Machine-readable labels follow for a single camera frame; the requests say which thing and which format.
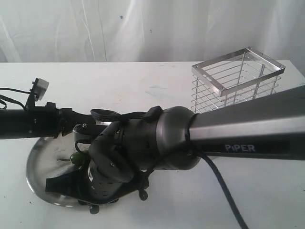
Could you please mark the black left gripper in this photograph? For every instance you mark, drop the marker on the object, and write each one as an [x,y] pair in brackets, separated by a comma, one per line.
[63,120]

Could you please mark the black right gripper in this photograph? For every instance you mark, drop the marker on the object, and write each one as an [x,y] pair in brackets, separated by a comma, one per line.
[93,186]

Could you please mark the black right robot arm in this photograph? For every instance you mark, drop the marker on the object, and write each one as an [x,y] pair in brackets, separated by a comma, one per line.
[122,155]

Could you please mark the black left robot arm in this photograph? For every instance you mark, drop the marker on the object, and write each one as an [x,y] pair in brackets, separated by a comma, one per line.
[40,121]

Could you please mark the round stainless steel plate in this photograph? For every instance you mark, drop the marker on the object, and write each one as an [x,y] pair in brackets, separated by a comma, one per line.
[42,163]

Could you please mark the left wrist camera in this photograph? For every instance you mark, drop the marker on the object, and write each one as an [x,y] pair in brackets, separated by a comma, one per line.
[39,88]

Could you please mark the metal wire utensil holder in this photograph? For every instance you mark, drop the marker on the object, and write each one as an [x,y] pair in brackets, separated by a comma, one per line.
[233,78]

